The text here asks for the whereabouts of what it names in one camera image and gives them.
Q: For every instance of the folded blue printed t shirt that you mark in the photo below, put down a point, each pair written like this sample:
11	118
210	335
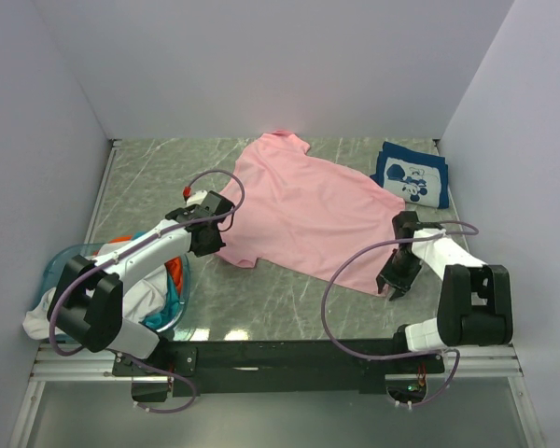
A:
414	176

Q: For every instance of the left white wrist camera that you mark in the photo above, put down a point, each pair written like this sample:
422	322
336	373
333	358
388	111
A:
193	197

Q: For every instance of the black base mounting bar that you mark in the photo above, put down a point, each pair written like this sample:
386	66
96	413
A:
225	367

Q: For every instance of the pink t shirt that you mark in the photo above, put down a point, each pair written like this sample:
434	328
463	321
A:
307	214

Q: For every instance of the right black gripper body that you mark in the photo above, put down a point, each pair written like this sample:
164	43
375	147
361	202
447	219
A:
401	270

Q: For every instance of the white t shirt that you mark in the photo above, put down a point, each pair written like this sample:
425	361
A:
37	317

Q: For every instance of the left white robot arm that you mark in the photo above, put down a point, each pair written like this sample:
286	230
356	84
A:
88	302

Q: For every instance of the teal t shirt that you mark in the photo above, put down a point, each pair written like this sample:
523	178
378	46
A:
158	304

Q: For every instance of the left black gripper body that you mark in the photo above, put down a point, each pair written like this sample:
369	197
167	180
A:
215	244

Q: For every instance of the orange t shirt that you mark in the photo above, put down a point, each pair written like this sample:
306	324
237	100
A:
174	267

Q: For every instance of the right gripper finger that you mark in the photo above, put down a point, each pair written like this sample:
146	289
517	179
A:
383	287
397	292

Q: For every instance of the blue plastic laundry basket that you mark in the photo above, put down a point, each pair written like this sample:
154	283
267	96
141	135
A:
56	266

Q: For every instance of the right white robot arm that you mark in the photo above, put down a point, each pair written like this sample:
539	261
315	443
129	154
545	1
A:
475	300

